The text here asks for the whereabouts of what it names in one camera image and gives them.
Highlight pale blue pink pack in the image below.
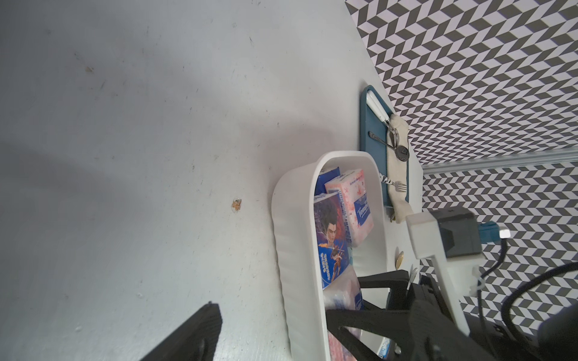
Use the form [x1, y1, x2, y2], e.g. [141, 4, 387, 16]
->
[323, 265, 363, 360]

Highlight dark metal spoon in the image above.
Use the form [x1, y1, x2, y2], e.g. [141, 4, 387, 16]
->
[368, 132, 409, 162]

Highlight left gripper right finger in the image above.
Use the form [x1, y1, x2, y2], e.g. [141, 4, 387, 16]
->
[408, 301, 495, 360]

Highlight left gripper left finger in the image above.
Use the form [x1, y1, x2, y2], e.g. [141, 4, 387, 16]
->
[141, 302, 223, 361]

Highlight pink white tissue pack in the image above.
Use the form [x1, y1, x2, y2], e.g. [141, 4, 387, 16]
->
[325, 168, 374, 248]

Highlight pink handled silver spoon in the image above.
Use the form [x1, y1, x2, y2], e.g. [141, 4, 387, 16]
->
[407, 267, 419, 289]

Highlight teal tray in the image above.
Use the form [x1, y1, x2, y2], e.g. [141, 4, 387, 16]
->
[359, 86, 409, 214]

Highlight beige cloth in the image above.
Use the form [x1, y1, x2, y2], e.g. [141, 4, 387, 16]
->
[386, 114, 414, 224]

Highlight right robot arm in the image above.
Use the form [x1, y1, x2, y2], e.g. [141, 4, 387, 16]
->
[326, 263, 577, 360]

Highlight dark blue Tempo pack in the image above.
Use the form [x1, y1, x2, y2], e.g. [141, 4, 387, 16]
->
[314, 167, 340, 196]

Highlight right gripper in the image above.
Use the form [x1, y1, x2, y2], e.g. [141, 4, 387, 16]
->
[324, 269, 452, 361]

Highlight white storage box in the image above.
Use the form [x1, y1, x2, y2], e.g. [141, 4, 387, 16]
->
[271, 151, 391, 360]

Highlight purple tissue pack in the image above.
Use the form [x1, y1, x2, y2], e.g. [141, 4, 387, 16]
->
[313, 193, 350, 289]

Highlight white handled knife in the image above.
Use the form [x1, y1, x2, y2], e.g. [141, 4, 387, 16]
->
[366, 90, 391, 127]

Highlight patterned handle fork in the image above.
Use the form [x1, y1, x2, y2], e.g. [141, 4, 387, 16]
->
[379, 174, 407, 193]

